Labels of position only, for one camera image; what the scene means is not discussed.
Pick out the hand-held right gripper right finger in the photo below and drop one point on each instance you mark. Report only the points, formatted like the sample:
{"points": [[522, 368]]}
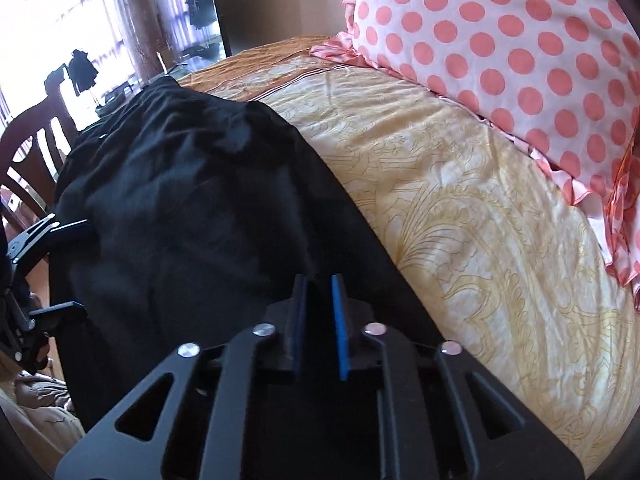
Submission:
{"points": [[339, 325]]}

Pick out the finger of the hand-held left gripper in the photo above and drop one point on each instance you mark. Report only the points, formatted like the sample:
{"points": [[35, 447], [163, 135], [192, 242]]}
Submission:
{"points": [[60, 309], [62, 230]]}

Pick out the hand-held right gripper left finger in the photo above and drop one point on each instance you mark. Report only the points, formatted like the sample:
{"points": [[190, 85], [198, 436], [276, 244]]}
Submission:
{"points": [[300, 317]]}

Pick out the black pants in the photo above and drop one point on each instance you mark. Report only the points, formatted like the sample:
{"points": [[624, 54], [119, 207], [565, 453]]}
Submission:
{"points": [[200, 200]]}

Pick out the wooden chair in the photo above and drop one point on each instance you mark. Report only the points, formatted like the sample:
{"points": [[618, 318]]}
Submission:
{"points": [[35, 145]]}

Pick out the yellow patterned bedsheet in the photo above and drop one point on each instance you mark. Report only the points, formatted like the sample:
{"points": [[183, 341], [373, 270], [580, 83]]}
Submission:
{"points": [[450, 240]]}

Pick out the brown curtain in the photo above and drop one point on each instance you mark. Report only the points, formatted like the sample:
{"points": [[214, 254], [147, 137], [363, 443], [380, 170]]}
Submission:
{"points": [[142, 15]]}

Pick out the black television screen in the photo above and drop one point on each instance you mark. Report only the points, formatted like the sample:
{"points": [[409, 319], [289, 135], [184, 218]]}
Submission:
{"points": [[187, 5]]}

